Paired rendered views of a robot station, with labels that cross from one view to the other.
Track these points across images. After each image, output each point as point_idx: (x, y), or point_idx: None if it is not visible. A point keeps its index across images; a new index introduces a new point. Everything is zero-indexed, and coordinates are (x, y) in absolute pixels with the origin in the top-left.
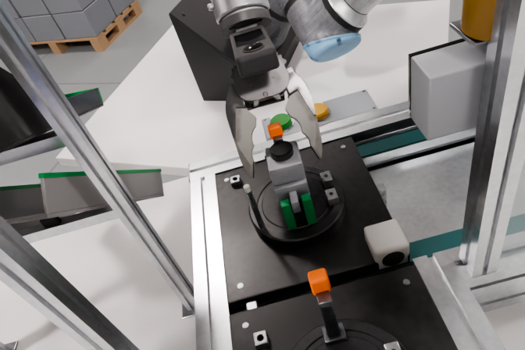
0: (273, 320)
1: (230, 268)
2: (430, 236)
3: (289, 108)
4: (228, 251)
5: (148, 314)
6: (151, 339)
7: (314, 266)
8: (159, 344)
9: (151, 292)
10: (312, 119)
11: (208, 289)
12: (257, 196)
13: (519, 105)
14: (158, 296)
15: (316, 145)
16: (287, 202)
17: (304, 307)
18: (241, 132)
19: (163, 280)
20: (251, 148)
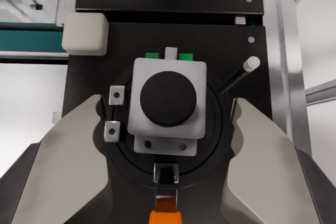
0: None
1: (260, 63)
2: (51, 72)
3: (93, 180)
4: (262, 86)
5: (331, 108)
6: (322, 83)
7: (169, 37)
8: (314, 76)
9: (331, 130)
10: (51, 135)
11: (284, 58)
12: (219, 146)
13: None
14: (322, 124)
15: (91, 96)
16: (181, 58)
17: (190, 0)
18: (279, 156)
19: (320, 141)
20: (243, 118)
